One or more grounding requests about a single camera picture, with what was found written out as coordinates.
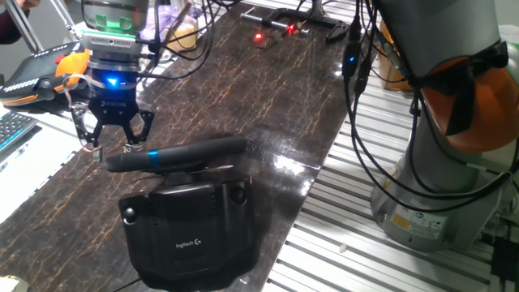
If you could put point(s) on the dark red sleeve forearm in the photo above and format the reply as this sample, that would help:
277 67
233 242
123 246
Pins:
10 28

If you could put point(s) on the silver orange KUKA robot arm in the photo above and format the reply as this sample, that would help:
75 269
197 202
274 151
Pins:
434 36

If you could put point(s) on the black Logitech wheel base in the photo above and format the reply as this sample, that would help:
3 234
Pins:
190 227

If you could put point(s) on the dark marble pattern mat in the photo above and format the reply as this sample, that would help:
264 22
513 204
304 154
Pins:
243 89

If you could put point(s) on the purple plastic bag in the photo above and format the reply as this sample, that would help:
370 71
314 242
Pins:
162 20

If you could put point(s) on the small white plastic bit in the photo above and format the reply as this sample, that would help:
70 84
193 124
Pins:
343 248

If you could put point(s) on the aluminium frame post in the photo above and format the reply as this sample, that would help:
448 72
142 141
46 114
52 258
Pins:
22 24
61 12

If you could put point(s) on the bystander bare hand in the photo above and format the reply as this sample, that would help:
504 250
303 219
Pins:
28 4

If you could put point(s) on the black racing steering wheel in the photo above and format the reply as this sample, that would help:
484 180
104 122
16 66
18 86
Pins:
182 154

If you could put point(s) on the orange black teach pendant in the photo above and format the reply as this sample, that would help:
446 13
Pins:
28 73

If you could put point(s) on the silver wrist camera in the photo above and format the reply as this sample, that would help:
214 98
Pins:
111 41

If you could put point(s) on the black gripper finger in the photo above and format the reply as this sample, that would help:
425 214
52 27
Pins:
134 145
96 151

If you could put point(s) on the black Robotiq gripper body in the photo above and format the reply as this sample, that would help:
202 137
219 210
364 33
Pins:
113 103

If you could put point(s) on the green printed camera mount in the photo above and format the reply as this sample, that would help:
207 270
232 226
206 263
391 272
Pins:
111 24

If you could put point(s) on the black plug box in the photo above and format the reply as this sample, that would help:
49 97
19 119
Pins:
507 259

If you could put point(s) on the black computer keyboard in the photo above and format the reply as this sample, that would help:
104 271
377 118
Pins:
14 127

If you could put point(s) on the black silver bar clamp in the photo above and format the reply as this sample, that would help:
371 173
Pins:
320 18

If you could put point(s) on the small red LED board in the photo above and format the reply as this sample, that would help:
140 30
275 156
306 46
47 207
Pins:
258 37

